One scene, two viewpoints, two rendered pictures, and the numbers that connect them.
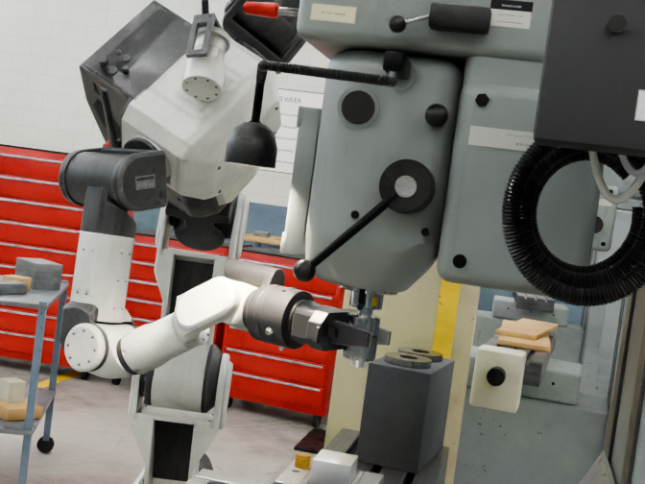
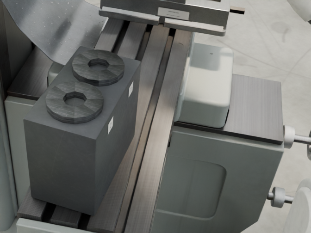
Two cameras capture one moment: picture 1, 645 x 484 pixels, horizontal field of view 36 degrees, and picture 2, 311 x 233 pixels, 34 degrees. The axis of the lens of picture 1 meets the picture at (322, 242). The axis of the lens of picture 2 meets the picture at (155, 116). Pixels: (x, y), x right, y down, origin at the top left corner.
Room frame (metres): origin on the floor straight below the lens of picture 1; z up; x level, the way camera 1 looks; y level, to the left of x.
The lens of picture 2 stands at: (2.58, -0.16, 1.65)
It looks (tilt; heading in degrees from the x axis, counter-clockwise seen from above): 41 degrees down; 173
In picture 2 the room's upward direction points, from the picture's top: 7 degrees clockwise
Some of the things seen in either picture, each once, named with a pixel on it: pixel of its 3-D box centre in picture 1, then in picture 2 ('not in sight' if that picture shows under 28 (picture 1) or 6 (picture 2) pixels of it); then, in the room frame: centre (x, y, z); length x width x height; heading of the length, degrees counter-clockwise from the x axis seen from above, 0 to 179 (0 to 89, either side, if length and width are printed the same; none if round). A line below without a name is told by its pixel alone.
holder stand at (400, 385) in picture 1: (407, 404); (87, 125); (1.92, -0.21, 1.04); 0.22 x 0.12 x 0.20; 161
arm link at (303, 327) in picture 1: (309, 324); not in sight; (1.46, 0.00, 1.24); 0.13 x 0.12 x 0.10; 146
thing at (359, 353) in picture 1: (361, 339); not in sight; (1.41, -0.07, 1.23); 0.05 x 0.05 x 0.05
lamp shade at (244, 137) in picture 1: (252, 143); not in sight; (1.41, 0.12, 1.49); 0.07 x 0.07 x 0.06
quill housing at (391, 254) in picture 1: (386, 174); not in sight; (1.41, -0.08, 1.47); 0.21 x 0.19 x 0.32; 169
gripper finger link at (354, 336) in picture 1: (349, 336); not in sight; (1.38, -0.05, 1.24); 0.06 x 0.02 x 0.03; 56
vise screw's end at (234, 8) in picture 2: not in sight; (237, 10); (1.37, 0.16, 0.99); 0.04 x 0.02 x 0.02; 79
